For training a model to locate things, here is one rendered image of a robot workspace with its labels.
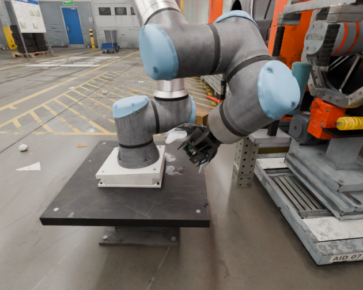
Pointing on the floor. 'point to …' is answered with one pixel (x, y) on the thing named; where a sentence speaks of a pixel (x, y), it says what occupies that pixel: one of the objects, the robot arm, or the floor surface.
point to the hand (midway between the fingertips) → (183, 151)
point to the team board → (29, 19)
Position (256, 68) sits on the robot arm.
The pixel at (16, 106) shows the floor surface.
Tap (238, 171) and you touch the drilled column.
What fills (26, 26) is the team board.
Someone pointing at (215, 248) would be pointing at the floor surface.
